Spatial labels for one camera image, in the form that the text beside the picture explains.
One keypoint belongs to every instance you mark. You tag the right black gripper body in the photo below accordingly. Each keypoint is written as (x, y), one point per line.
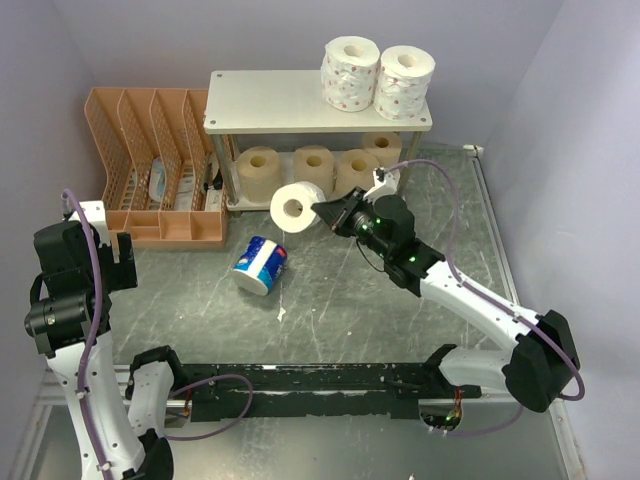
(358, 221)

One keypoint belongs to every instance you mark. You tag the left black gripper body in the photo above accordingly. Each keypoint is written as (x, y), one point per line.
(109, 270)

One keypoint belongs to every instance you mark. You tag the plain white paper roll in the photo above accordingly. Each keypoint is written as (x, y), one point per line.
(291, 206)

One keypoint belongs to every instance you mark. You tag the brown paper roll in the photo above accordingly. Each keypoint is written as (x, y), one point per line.
(355, 168)

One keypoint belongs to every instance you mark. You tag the blue paper roll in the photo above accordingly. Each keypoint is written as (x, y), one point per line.
(260, 266)

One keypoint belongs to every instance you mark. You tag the white floral roll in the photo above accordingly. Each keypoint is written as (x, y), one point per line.
(349, 72)
(403, 80)

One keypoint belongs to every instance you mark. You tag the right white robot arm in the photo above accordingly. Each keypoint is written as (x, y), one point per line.
(538, 356)

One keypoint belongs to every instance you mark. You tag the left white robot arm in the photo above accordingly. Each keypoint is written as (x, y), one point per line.
(70, 324)

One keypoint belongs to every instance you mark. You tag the white two-tier metal shelf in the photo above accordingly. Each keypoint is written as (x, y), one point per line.
(284, 109)

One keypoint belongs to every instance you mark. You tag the orange plastic file organizer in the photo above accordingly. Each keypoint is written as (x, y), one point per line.
(131, 127)

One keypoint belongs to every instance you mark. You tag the tissue pack in organizer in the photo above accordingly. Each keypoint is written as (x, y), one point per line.
(160, 185)

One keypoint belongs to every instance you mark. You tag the black pen in organizer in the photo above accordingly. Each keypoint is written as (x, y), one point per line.
(207, 175)

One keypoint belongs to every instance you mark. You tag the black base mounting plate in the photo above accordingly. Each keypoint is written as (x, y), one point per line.
(291, 391)

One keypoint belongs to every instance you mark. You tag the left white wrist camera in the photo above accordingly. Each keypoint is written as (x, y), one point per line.
(95, 215)

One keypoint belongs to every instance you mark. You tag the white wall plug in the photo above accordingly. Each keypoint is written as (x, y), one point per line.
(474, 149)

